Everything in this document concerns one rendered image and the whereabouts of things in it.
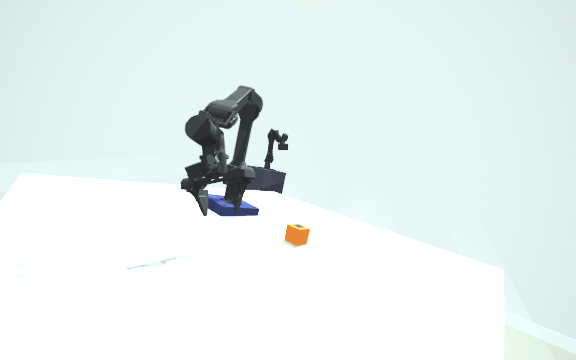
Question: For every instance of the orange block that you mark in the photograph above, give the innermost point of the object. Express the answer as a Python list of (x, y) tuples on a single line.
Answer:
[(297, 234)]

